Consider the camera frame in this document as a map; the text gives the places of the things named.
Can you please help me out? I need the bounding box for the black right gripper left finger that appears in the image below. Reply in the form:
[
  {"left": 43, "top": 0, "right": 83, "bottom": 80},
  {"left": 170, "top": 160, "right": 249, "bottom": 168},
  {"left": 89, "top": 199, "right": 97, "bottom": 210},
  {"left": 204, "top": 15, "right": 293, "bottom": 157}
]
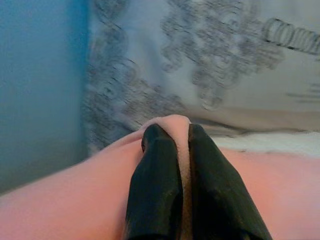
[{"left": 124, "top": 124, "right": 184, "bottom": 240}]

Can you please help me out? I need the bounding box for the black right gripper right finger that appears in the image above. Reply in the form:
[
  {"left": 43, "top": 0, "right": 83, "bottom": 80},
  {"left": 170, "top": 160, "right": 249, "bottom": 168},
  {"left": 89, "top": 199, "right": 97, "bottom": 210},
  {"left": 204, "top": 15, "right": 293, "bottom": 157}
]
[{"left": 187, "top": 123, "right": 274, "bottom": 240}]

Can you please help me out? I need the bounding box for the pink plush pillow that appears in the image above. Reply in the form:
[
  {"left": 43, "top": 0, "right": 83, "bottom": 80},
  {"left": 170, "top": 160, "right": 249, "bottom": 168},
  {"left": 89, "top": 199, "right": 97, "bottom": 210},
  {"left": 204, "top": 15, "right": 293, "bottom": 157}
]
[{"left": 0, "top": 113, "right": 320, "bottom": 240}]

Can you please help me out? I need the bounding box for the white quilted mattress pad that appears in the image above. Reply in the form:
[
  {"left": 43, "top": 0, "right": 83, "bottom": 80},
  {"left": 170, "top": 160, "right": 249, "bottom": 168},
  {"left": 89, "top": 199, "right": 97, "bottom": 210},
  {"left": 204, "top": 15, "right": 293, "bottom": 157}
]
[{"left": 212, "top": 131, "right": 320, "bottom": 157}]

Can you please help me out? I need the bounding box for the grey floral patterned pillow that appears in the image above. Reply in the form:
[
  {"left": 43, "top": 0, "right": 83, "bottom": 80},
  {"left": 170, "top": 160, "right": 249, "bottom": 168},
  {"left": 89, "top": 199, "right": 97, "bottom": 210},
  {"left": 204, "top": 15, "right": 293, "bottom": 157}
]
[{"left": 81, "top": 0, "right": 320, "bottom": 151}]

